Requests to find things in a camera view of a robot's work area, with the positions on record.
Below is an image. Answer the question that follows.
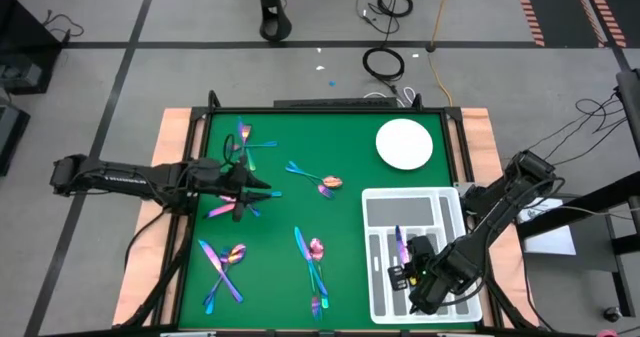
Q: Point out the black upright post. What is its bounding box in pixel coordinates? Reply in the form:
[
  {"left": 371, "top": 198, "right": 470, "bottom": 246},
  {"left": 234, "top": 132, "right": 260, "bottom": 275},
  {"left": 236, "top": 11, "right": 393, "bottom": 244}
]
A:
[{"left": 614, "top": 68, "right": 640, "bottom": 159}]

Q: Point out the grey equipment box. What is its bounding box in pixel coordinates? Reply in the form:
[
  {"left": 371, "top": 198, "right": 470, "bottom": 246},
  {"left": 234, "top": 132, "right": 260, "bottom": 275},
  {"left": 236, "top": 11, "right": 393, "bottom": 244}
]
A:
[{"left": 0, "top": 60, "right": 44, "bottom": 91}]

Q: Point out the large coiled black cable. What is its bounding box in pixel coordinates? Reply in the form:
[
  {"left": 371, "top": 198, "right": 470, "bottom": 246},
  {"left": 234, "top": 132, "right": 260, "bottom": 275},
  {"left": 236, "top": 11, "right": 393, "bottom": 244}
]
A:
[{"left": 362, "top": 46, "right": 406, "bottom": 82}]

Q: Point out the black equipment case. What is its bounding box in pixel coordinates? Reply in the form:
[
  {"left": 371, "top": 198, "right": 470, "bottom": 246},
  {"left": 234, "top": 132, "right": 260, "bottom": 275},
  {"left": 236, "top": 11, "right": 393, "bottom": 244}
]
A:
[{"left": 0, "top": 101, "right": 31, "bottom": 177}]

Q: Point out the white paper sheet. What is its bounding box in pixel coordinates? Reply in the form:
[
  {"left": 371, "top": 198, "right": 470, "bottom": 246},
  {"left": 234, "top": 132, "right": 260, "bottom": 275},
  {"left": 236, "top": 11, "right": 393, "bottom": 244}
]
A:
[{"left": 514, "top": 195, "right": 578, "bottom": 256}]

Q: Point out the orange extension cable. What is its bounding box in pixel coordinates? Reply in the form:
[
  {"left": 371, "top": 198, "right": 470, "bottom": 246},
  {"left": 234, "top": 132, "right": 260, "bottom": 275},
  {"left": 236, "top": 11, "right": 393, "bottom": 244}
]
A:
[{"left": 427, "top": 0, "right": 459, "bottom": 107}]

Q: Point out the black metal stand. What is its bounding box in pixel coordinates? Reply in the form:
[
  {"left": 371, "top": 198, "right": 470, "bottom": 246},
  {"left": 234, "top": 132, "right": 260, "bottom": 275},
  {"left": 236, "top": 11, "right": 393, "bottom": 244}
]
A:
[{"left": 514, "top": 169, "right": 640, "bottom": 319}]

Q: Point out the white round plate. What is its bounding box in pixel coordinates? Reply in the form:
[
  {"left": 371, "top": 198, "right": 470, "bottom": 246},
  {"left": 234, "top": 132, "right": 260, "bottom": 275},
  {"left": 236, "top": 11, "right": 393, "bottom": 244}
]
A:
[{"left": 375, "top": 118, "right": 434, "bottom": 172}]

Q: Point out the iridescent rainbow table knife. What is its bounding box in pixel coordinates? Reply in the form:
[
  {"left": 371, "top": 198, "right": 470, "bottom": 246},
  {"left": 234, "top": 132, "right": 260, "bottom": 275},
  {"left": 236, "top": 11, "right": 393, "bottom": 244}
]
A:
[
  {"left": 236, "top": 116, "right": 257, "bottom": 173},
  {"left": 203, "top": 202, "right": 237, "bottom": 220},
  {"left": 394, "top": 224, "right": 411, "bottom": 268},
  {"left": 198, "top": 239, "right": 245, "bottom": 305},
  {"left": 293, "top": 225, "right": 330, "bottom": 298}
]

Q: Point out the black aluminium table frame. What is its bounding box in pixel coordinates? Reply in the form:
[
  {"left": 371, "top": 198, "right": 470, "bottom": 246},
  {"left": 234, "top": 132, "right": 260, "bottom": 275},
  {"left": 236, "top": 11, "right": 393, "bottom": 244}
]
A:
[{"left": 117, "top": 89, "right": 541, "bottom": 337}]

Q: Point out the white plastic cutlery organizer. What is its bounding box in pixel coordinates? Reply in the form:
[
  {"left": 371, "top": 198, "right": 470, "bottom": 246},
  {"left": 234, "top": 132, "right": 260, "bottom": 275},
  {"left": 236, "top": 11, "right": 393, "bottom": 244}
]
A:
[{"left": 360, "top": 186, "right": 484, "bottom": 326}]

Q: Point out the green table mat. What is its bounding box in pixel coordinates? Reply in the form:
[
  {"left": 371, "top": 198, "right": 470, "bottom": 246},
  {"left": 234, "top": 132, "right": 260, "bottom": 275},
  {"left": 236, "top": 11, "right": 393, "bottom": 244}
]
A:
[{"left": 178, "top": 111, "right": 476, "bottom": 331}]

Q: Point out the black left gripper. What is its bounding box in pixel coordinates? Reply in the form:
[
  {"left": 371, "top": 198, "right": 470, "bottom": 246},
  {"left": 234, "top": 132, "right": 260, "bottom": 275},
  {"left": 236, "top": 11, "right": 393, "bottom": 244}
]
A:
[{"left": 218, "top": 159, "right": 276, "bottom": 205}]

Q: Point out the black floor stand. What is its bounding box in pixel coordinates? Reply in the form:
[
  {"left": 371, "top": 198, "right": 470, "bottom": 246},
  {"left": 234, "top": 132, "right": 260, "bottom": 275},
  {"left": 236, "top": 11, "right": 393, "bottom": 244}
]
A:
[{"left": 255, "top": 0, "right": 294, "bottom": 43}]

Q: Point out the black cabinet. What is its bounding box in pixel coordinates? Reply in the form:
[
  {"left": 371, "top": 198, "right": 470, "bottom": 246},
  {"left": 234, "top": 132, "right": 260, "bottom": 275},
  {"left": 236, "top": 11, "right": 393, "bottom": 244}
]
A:
[{"left": 0, "top": 0, "right": 64, "bottom": 96}]

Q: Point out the black ribbed bar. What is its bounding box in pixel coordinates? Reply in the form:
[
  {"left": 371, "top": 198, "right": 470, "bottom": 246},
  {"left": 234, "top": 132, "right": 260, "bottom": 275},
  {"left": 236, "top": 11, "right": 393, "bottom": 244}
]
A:
[{"left": 273, "top": 97, "right": 400, "bottom": 110}]

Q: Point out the small coiled black cable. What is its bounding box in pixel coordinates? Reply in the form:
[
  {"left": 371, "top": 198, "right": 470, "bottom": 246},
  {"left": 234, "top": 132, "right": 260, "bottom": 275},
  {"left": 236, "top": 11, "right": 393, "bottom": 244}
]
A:
[{"left": 375, "top": 0, "right": 415, "bottom": 19}]

